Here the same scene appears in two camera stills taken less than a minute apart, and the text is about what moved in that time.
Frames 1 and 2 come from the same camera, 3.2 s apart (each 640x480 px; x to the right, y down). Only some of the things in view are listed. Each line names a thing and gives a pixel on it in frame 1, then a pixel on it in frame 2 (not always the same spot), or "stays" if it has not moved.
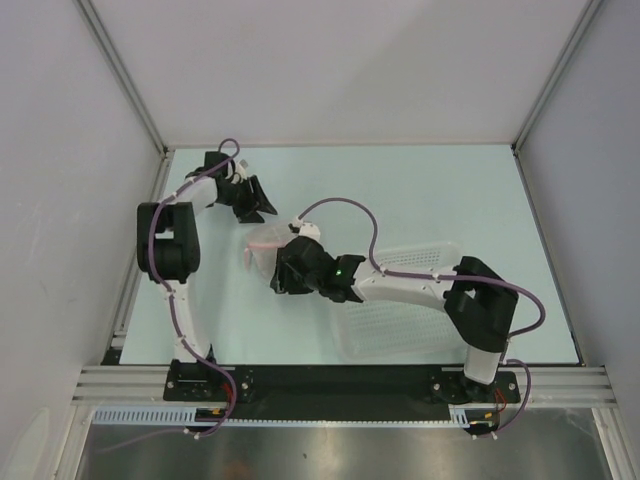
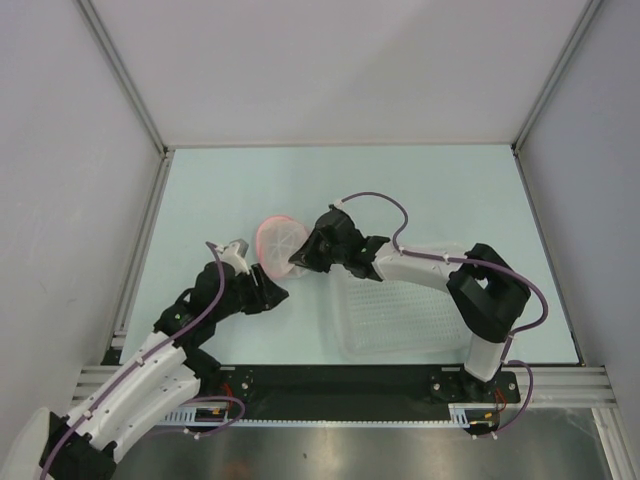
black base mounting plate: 337,391 stays
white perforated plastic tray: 398,329 stays
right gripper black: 283,280 -> 307,256
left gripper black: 247,214 -> 270,292
